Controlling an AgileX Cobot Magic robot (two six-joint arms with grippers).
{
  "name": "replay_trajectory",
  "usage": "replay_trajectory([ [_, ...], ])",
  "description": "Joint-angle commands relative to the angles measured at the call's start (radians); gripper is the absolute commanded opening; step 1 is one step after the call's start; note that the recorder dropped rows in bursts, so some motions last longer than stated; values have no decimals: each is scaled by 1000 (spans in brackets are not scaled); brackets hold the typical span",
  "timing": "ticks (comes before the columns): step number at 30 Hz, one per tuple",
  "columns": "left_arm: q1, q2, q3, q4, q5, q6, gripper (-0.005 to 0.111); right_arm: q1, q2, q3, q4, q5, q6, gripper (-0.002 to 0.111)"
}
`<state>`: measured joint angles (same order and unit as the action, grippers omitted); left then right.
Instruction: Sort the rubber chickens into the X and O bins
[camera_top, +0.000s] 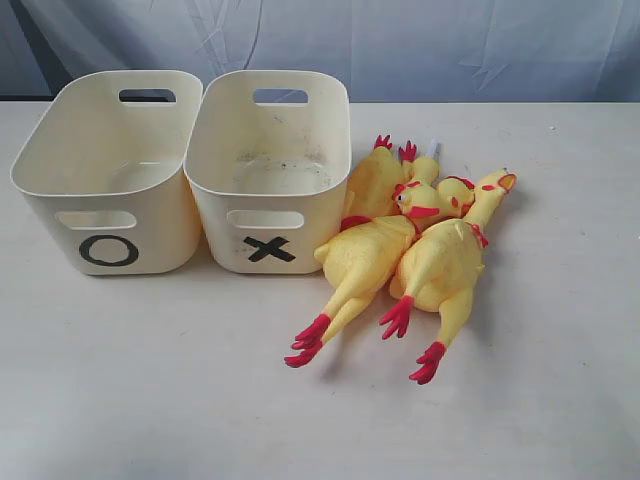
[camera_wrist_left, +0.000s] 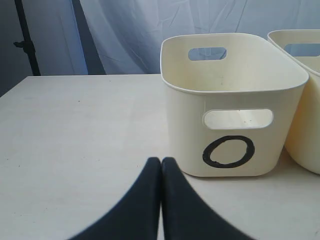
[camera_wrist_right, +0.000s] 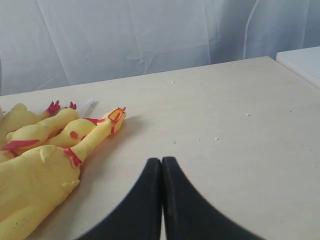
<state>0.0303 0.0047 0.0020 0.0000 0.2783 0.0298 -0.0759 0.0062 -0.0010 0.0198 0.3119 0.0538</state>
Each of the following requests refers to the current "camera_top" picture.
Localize whole yellow rubber chicken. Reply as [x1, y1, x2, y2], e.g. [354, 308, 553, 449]
[284, 181, 457, 368]
[379, 169, 517, 385]

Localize headless yellow chicken body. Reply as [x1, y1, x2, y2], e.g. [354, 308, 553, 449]
[340, 135, 417, 231]

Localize severed yellow chicken head neck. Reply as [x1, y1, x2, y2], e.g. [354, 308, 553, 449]
[402, 140, 475, 218]

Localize cream bin marked X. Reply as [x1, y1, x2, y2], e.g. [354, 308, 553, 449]
[183, 70, 352, 274]

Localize cream bin marked O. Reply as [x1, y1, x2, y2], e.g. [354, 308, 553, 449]
[10, 70, 203, 276]

